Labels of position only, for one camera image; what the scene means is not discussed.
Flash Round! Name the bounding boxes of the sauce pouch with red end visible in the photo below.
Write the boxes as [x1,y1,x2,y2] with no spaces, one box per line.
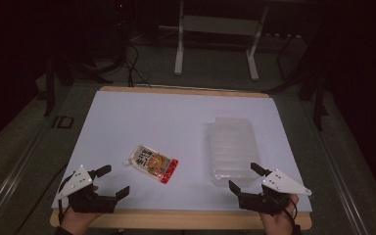
[122,144,179,185]

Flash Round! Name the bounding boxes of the white table mat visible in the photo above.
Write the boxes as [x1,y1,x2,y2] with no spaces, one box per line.
[51,90,313,213]

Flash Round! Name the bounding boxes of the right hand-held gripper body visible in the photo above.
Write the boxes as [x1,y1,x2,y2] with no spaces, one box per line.
[238,168,313,216]

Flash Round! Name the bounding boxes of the person's right hand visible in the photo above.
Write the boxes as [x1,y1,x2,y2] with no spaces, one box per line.
[259,194,301,235]

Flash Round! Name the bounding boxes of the black stand legs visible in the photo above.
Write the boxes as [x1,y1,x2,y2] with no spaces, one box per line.
[263,30,329,132]
[43,53,114,118]

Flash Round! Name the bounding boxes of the metal floor rail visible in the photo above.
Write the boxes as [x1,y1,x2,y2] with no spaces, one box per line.
[0,121,48,231]
[302,97,373,235]

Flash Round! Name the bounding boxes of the person's left hand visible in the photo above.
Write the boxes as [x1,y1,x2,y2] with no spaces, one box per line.
[59,184,103,235]

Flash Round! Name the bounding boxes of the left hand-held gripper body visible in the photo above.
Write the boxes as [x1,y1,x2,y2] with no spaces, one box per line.
[56,164,118,214]

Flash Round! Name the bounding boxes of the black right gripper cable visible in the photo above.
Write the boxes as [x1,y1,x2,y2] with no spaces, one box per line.
[283,195,300,228]

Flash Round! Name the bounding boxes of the white metal stand frame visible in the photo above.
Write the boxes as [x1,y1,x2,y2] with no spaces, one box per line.
[173,0,270,82]

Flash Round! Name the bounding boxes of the clear plastic container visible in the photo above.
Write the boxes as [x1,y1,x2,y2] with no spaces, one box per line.
[208,116,261,188]

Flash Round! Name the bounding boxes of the black floor cables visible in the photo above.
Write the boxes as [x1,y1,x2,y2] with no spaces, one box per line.
[122,40,153,89]

